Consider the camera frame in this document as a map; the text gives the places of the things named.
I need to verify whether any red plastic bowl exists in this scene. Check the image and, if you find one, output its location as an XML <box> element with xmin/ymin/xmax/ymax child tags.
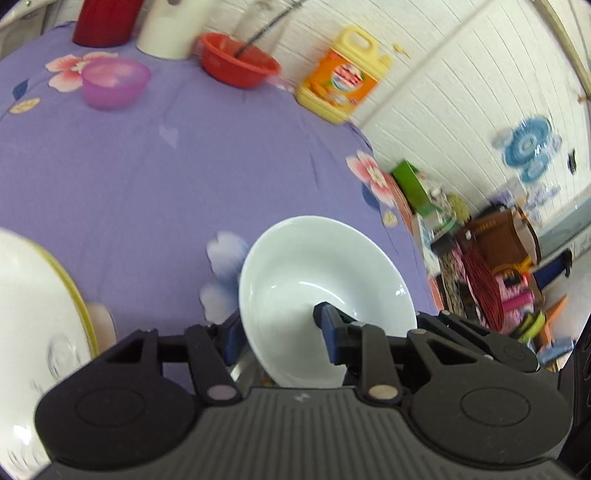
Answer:
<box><xmin>199</xmin><ymin>32</ymin><xmax>281</xmax><ymax>89</ymax></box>

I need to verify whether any white thermos jug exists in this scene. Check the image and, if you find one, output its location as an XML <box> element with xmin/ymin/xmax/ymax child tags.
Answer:
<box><xmin>136</xmin><ymin>0</ymin><xmax>208</xmax><ymax>61</ymax></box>

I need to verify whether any white bowl with patterned outside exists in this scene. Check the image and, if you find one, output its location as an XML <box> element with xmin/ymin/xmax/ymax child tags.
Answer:
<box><xmin>239</xmin><ymin>215</ymin><xmax>419</xmax><ymax>388</ymax></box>

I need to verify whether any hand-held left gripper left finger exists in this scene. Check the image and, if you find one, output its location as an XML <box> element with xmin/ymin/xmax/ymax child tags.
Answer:
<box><xmin>99</xmin><ymin>311</ymin><xmax>243</xmax><ymax>407</ymax></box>

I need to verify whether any small blue fan wall sticker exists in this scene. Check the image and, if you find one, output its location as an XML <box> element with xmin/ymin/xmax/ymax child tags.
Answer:
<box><xmin>522</xmin><ymin>159</ymin><xmax>549</xmax><ymax>184</ymax></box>

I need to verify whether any red thermos jug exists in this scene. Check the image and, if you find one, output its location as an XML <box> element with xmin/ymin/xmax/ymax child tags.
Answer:
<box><xmin>72</xmin><ymin>0</ymin><xmax>145</xmax><ymax>48</ymax></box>

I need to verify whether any red woven cloth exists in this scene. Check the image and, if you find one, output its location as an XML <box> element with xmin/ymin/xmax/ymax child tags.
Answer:
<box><xmin>457</xmin><ymin>249</ymin><xmax>505</xmax><ymax>330</ymax></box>

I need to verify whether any white plate with swirl print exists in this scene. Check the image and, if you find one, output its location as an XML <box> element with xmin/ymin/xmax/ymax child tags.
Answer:
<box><xmin>0</xmin><ymin>228</ymin><xmax>96</xmax><ymax>476</ymax></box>

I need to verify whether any yellow detergent bottle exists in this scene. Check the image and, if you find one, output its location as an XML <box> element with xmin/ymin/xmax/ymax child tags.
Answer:
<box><xmin>296</xmin><ymin>25</ymin><xmax>393</xmax><ymax>124</ymax></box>

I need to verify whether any large blue fan wall sticker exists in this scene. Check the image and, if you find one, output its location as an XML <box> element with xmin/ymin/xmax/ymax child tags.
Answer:
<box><xmin>501</xmin><ymin>117</ymin><xmax>555</xmax><ymax>169</ymax></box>

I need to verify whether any beige ceiling pipe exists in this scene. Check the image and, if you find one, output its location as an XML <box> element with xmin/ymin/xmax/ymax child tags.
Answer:
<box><xmin>538</xmin><ymin>0</ymin><xmax>591</xmax><ymax>95</ymax></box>

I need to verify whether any green box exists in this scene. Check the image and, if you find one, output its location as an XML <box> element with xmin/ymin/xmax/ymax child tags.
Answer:
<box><xmin>392</xmin><ymin>160</ymin><xmax>431</xmax><ymax>216</ymax></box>

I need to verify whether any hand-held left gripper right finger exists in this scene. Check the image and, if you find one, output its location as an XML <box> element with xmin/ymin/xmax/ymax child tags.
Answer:
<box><xmin>313</xmin><ymin>302</ymin><xmax>541</xmax><ymax>404</ymax></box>

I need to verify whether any purple plastic bowl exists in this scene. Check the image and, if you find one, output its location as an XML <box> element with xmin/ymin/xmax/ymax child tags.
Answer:
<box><xmin>82</xmin><ymin>58</ymin><xmax>152</xmax><ymax>110</ymax></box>

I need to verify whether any brown paper bag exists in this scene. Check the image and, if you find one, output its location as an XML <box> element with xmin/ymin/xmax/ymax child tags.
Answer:
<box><xmin>462</xmin><ymin>208</ymin><xmax>543</xmax><ymax>278</ymax></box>

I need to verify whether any yellow plastic plate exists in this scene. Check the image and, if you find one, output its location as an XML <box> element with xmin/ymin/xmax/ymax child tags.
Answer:
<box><xmin>25</xmin><ymin>240</ymin><xmax>101</xmax><ymax>361</ymax></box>

